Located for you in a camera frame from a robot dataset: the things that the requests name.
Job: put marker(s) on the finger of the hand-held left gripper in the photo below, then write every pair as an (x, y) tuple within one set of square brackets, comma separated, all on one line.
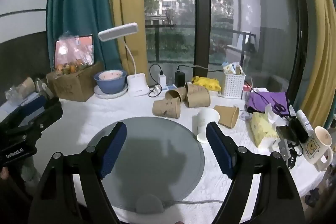
[(50, 115), (32, 106)]

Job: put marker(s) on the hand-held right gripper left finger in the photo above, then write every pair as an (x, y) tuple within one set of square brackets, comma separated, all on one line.
[(113, 150)]

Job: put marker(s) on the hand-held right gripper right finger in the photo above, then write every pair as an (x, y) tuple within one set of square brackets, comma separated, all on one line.
[(220, 150)]

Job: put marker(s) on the white paper cup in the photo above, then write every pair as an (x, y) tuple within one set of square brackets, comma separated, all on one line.
[(207, 119)]

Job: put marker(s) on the brown paper cup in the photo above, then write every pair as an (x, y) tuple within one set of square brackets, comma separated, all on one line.
[(179, 92), (225, 113), (198, 99), (193, 87), (165, 107)]

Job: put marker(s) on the clear plastic bag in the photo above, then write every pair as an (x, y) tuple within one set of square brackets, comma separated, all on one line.
[(19, 88)]

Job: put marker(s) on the cardboard box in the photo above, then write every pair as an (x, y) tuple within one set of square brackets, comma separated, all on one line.
[(71, 87)]

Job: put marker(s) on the yellow tissue pack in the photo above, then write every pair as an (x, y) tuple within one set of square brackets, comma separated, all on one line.
[(261, 129)]

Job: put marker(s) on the round glass turntable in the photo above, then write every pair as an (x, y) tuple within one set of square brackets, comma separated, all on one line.
[(157, 161)]

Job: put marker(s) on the clear bag of oranges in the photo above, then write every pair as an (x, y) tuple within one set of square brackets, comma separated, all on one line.
[(71, 66)]

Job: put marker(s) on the white plate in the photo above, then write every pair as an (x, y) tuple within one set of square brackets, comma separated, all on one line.
[(110, 96)]

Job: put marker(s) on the purple cloth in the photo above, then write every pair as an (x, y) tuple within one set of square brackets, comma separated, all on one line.
[(262, 102)]

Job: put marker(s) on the blue bowl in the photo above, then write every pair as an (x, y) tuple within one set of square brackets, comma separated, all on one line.
[(109, 86)]

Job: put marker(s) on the white plastic basket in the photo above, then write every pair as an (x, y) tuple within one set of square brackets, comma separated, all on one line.
[(233, 86)]

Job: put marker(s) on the white desk lamp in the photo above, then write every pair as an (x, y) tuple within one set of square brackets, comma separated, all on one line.
[(136, 85)]

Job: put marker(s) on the black scissors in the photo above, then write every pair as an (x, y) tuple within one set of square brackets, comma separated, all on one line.
[(279, 106)]

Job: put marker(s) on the black pouch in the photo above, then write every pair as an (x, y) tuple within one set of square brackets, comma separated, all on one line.
[(294, 130)]

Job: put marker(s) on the white power strip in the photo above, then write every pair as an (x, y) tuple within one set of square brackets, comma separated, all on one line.
[(169, 88)]

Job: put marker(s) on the black power adapter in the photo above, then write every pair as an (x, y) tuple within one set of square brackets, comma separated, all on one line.
[(179, 78)]

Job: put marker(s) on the white charger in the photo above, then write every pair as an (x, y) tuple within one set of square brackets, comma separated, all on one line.
[(162, 79)]

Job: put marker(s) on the white tube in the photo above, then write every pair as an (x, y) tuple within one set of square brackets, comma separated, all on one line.
[(304, 121)]

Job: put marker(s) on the white bear mug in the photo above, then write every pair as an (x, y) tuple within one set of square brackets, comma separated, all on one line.
[(313, 150)]

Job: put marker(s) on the teal curtain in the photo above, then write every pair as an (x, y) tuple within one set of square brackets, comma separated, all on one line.
[(76, 3)]

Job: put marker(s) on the yellow curtain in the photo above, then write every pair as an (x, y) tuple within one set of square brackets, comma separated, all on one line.
[(123, 3), (320, 43)]

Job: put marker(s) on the black window frame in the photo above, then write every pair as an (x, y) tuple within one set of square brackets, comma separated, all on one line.
[(200, 16)]

